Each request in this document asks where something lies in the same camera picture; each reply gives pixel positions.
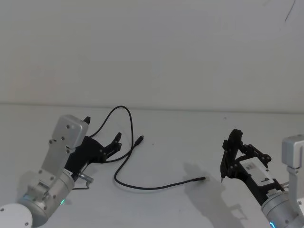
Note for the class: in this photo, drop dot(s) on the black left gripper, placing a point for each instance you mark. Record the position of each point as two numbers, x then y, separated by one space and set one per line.
88 152

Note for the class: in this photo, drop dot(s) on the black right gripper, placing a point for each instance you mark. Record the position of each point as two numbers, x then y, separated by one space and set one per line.
249 175

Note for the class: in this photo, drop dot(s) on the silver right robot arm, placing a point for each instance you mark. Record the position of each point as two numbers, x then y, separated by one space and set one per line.
282 209

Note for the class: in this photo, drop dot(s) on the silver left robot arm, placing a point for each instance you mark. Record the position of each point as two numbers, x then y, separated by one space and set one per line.
51 166

